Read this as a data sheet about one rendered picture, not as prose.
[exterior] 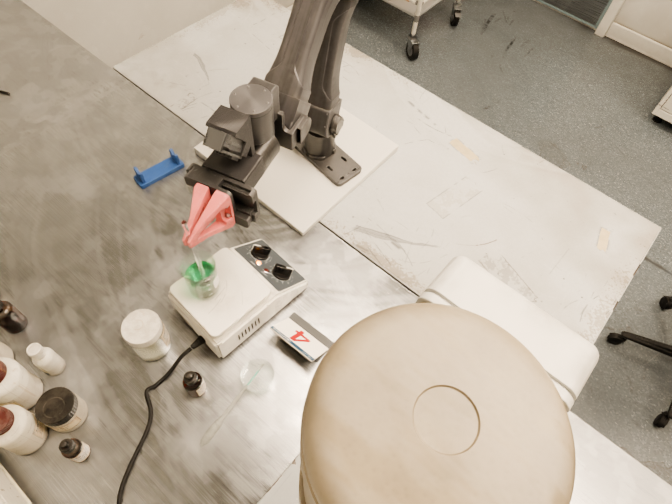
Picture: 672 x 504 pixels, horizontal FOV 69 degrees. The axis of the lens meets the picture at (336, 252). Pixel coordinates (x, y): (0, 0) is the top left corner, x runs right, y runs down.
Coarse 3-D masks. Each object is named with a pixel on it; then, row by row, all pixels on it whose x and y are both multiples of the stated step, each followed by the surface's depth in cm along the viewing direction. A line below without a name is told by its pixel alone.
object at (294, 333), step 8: (288, 320) 85; (280, 328) 81; (288, 328) 82; (296, 328) 84; (288, 336) 80; (296, 336) 82; (304, 336) 83; (304, 344) 81; (312, 344) 82; (312, 352) 80; (320, 352) 81
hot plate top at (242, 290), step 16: (224, 256) 81; (224, 272) 80; (240, 272) 80; (176, 288) 78; (224, 288) 78; (240, 288) 78; (256, 288) 79; (192, 304) 76; (208, 304) 77; (224, 304) 77; (240, 304) 77; (256, 304) 77; (208, 320) 75; (224, 320) 75
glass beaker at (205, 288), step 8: (184, 256) 73; (192, 256) 74; (200, 256) 75; (208, 256) 74; (176, 264) 72; (184, 264) 73; (184, 272) 74; (216, 272) 74; (184, 280) 73; (192, 280) 71; (200, 280) 71; (208, 280) 72; (216, 280) 75; (192, 288) 74; (200, 288) 73; (208, 288) 74; (216, 288) 76; (192, 296) 77; (200, 296) 75; (208, 296) 76
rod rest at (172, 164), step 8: (168, 160) 102; (176, 160) 100; (136, 168) 97; (152, 168) 100; (160, 168) 101; (168, 168) 101; (176, 168) 101; (136, 176) 99; (144, 176) 99; (152, 176) 99; (160, 176) 99; (144, 184) 98
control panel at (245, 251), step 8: (240, 248) 86; (248, 248) 87; (248, 256) 85; (272, 256) 88; (280, 256) 89; (256, 264) 84; (264, 264) 85; (272, 264) 86; (288, 264) 88; (264, 272) 83; (296, 272) 87; (272, 280) 83; (280, 280) 84; (288, 280) 84; (296, 280) 85; (280, 288) 82
